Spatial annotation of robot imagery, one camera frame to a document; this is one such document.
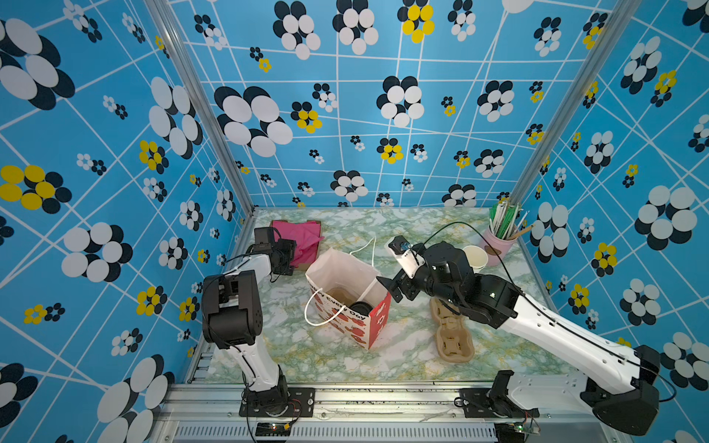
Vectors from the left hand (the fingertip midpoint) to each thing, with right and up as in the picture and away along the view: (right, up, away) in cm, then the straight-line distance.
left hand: (298, 247), depth 99 cm
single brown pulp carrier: (+18, -16, -8) cm, 25 cm away
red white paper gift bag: (+15, -6, -15) cm, 22 cm away
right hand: (+31, -2, -31) cm, 44 cm away
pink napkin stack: (+3, +4, +4) cm, 6 cm away
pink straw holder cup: (+70, 0, -4) cm, 70 cm away
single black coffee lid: (+23, -16, -21) cm, 35 cm away
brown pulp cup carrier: (+51, -27, -16) cm, 60 cm away
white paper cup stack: (+61, -3, -8) cm, 62 cm away
